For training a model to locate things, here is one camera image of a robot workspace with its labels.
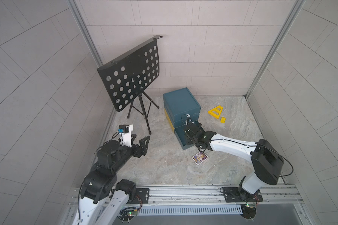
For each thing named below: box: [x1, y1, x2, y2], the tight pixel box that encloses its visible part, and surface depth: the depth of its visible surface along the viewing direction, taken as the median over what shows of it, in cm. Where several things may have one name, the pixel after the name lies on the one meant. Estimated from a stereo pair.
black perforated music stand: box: [96, 35, 164, 135], surface depth 68 cm
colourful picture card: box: [191, 151, 209, 166], surface depth 84 cm
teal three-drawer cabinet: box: [162, 87, 202, 151], surface depth 90 cm
